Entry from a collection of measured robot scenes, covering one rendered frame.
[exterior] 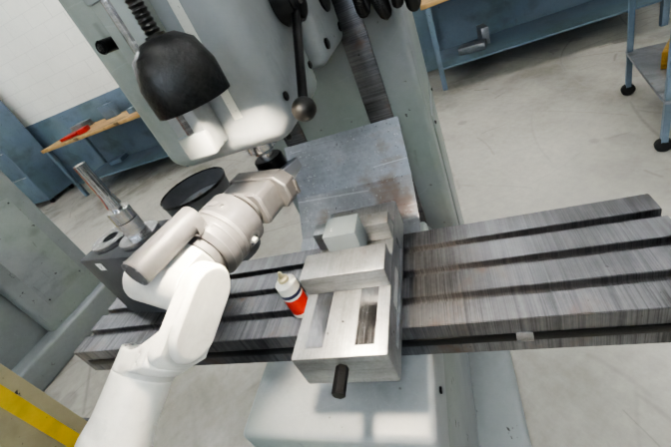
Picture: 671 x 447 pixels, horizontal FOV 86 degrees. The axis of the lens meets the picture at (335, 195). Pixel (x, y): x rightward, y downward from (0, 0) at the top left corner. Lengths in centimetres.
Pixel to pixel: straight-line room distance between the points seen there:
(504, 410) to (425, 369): 73
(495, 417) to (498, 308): 78
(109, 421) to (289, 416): 34
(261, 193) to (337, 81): 46
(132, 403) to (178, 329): 8
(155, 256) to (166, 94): 18
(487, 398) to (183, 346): 112
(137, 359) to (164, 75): 29
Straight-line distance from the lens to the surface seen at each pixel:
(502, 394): 141
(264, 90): 45
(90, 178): 85
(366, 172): 94
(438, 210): 108
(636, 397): 167
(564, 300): 64
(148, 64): 34
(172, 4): 46
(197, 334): 45
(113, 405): 48
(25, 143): 791
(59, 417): 240
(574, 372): 168
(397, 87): 90
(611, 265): 69
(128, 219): 87
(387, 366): 56
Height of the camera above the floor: 147
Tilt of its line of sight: 30 degrees down
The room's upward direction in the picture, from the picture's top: 25 degrees counter-clockwise
